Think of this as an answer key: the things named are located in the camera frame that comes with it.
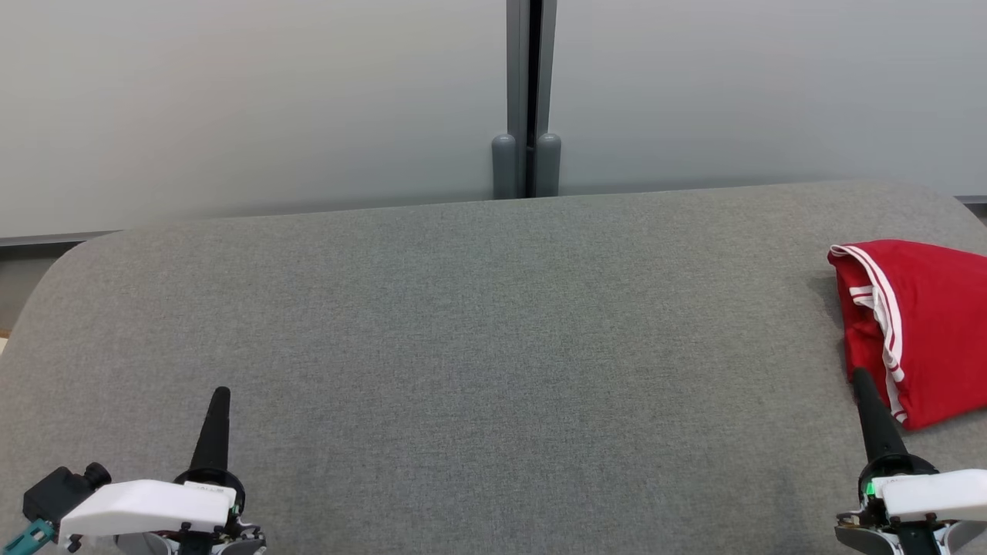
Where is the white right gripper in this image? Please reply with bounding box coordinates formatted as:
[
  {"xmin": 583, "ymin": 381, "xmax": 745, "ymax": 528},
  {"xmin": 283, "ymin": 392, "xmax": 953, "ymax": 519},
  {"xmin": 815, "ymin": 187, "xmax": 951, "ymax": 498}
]
[{"xmin": 835, "ymin": 368, "xmax": 987, "ymax": 555}]

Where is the red basketball jersey number 23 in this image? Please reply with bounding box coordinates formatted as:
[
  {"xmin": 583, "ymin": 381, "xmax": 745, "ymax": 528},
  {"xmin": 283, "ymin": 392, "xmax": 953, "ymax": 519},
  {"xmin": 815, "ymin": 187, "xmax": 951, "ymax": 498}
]
[{"xmin": 827, "ymin": 239, "xmax": 987, "ymax": 431}]

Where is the grey vertical partition frame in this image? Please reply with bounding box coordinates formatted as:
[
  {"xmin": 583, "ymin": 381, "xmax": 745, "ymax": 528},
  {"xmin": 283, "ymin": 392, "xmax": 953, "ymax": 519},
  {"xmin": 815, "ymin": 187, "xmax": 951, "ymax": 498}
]
[{"xmin": 507, "ymin": 0, "xmax": 558, "ymax": 198}]

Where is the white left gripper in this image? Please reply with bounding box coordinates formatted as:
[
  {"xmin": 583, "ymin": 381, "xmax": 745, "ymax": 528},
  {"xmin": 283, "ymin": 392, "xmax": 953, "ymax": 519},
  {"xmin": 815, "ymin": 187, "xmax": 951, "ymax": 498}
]
[{"xmin": 58, "ymin": 387, "xmax": 267, "ymax": 555}]

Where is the teal plug black cable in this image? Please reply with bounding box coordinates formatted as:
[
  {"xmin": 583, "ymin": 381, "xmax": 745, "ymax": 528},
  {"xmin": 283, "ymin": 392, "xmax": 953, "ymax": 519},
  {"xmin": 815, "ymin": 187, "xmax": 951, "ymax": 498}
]
[{"xmin": 0, "ymin": 518, "xmax": 56, "ymax": 555}]

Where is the grey wall base rail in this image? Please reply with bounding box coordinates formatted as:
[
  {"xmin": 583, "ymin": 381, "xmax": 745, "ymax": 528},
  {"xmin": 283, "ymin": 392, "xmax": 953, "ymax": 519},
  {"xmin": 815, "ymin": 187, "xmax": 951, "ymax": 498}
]
[{"xmin": 0, "ymin": 229, "xmax": 128, "ymax": 248}]

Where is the grey rounded partition post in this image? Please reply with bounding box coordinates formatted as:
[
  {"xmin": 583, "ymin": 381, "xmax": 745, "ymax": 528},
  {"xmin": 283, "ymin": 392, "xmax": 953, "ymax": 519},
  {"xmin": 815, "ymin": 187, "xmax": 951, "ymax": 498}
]
[
  {"xmin": 535, "ymin": 133, "xmax": 562, "ymax": 199},
  {"xmin": 492, "ymin": 134, "xmax": 519, "ymax": 200}
]

